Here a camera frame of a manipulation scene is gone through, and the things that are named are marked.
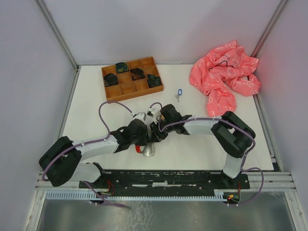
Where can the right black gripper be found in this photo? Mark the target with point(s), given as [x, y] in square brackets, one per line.
[156, 135]

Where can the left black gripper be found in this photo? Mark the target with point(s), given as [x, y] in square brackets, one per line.
[145, 141]

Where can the red carabiner keyring with keys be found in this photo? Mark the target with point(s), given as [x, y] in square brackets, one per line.
[147, 150]

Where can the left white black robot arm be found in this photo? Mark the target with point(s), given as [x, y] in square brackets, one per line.
[64, 160]

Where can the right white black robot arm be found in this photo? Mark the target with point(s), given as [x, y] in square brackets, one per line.
[235, 137]

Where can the key with blue tag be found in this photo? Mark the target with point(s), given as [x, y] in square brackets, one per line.
[178, 95]

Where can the dark rolled item right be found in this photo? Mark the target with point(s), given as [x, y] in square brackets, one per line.
[153, 81]

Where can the dark rolled item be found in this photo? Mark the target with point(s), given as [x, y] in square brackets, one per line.
[110, 80]
[137, 74]
[153, 81]
[121, 67]

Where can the wooden compartment tray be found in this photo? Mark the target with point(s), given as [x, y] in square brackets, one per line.
[127, 88]

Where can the dark rolled item middle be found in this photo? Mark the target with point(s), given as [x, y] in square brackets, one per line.
[137, 74]

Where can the dark rolled item left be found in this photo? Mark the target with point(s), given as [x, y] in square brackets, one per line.
[110, 80]

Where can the dark rolled item top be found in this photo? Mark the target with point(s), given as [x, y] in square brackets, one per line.
[121, 67]

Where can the pink patterned cloth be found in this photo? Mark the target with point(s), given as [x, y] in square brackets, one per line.
[224, 70]

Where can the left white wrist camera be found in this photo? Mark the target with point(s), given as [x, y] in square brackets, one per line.
[140, 116]

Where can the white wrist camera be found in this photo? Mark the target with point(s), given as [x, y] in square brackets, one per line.
[140, 116]
[153, 112]

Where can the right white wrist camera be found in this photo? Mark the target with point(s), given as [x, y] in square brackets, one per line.
[153, 112]

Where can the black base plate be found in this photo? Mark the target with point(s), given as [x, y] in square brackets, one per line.
[121, 179]

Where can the right aluminium frame post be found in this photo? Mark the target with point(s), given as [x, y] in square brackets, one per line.
[269, 28]

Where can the aluminium frame post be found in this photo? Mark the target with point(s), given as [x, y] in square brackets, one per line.
[269, 28]
[56, 32]

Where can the aluminium frame rail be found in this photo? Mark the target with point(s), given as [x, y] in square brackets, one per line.
[272, 182]

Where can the left aluminium frame post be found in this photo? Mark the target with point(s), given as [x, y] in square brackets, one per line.
[56, 32]

